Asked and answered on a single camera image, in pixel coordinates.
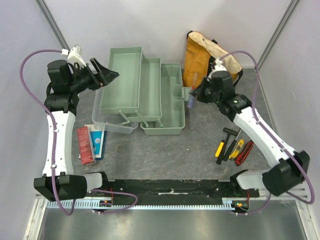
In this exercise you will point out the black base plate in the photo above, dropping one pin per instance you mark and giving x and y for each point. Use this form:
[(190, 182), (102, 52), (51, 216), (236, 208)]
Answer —
[(130, 192)]

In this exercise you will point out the yellow utility knife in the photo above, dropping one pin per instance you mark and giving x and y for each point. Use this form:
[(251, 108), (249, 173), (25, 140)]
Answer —
[(237, 149)]

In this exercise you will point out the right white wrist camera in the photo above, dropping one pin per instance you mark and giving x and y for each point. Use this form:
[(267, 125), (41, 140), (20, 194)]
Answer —
[(217, 66)]

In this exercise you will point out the red box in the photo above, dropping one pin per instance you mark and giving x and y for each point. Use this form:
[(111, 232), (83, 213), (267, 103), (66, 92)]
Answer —
[(86, 151)]

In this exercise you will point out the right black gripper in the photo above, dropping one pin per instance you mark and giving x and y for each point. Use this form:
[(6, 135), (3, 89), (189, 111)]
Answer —
[(202, 89)]

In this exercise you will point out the blue red screwdriver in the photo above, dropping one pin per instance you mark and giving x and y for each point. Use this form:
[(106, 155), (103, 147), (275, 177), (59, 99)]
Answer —
[(191, 99)]

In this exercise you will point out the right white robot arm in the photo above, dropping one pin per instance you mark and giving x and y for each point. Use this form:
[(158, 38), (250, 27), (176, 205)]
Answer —
[(285, 162)]

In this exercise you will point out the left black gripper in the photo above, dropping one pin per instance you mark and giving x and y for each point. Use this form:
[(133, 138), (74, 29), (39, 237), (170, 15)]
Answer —
[(106, 76)]

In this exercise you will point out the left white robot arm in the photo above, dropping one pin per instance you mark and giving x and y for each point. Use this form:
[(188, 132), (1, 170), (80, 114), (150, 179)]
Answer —
[(58, 181)]

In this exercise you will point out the yellow tote bag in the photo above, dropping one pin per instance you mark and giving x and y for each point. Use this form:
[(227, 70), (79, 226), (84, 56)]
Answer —
[(200, 53)]

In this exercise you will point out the claw hammer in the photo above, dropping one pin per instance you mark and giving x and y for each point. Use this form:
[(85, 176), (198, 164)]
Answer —
[(231, 147)]

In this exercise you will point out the blue white box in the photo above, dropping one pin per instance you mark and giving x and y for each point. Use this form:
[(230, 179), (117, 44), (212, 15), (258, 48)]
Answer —
[(98, 138)]

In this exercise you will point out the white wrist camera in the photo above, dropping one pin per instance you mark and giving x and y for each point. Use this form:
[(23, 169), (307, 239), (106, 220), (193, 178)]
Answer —
[(217, 66), (74, 55)]

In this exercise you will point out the yellow handled screwdriver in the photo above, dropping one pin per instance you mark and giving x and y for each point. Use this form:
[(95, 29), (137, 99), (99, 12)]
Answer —
[(220, 147)]

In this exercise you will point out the red black utility knife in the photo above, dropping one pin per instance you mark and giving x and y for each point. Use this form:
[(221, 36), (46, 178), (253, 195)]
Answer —
[(244, 153)]

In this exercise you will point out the green plastic tool box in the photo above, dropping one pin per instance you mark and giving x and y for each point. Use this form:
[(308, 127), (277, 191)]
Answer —
[(148, 93)]

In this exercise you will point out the blue cable duct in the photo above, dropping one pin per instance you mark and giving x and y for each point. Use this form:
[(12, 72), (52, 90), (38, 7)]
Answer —
[(97, 204)]

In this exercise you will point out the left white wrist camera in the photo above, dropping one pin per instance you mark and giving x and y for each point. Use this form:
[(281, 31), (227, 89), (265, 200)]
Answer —
[(74, 55)]

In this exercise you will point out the black rubber mallet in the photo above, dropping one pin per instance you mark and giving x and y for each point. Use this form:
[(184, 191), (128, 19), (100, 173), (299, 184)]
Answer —
[(230, 133)]

